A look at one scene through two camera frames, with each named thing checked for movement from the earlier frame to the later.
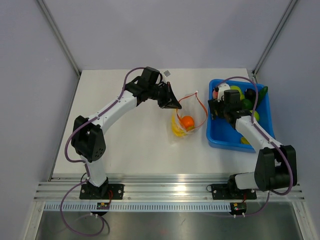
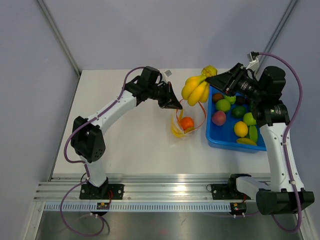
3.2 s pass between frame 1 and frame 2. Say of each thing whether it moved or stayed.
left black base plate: stayed
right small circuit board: stayed
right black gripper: moved
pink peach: moved
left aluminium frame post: stayed
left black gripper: stayed
